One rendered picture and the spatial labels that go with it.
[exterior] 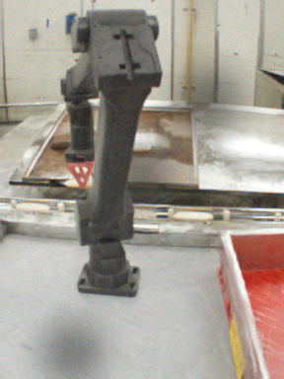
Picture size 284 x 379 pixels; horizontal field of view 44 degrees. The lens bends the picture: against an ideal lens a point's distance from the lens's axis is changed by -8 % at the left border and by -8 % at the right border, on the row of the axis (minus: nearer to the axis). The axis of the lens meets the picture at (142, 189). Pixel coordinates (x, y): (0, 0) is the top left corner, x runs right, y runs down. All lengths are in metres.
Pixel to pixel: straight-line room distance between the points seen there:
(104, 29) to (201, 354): 0.52
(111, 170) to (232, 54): 3.80
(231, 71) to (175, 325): 3.80
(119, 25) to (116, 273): 0.46
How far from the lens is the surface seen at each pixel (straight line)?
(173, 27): 4.52
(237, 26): 4.28
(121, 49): 0.45
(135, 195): 1.11
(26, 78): 4.97
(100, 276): 0.73
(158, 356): 0.64
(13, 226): 0.96
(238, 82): 4.33
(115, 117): 0.48
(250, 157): 1.19
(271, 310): 0.75
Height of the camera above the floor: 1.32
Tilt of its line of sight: 26 degrees down
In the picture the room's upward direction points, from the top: straight up
